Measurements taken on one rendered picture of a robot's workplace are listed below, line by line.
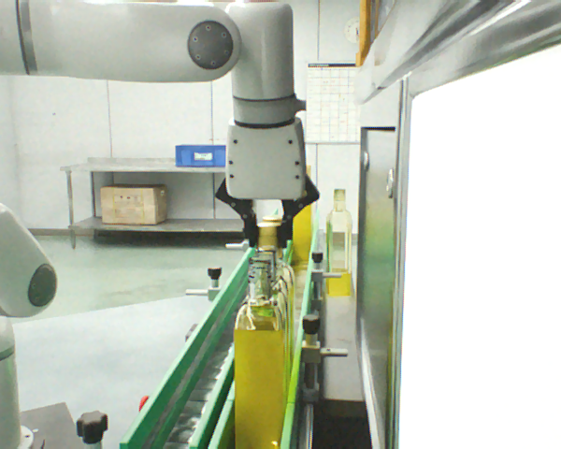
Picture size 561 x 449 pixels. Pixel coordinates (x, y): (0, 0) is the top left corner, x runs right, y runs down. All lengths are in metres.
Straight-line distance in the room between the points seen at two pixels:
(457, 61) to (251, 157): 0.51
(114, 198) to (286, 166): 5.67
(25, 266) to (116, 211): 5.55
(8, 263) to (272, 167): 0.35
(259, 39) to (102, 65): 0.17
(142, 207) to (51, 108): 1.74
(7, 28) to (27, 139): 6.76
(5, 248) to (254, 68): 0.37
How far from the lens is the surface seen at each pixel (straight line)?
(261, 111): 0.67
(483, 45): 0.17
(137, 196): 6.22
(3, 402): 0.94
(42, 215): 7.40
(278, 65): 0.66
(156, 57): 0.58
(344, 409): 0.91
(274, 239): 0.74
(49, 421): 1.06
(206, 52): 0.59
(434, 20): 0.31
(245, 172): 0.70
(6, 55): 0.63
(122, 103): 6.90
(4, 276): 0.78
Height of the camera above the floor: 1.29
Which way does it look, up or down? 10 degrees down
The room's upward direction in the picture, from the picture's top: straight up
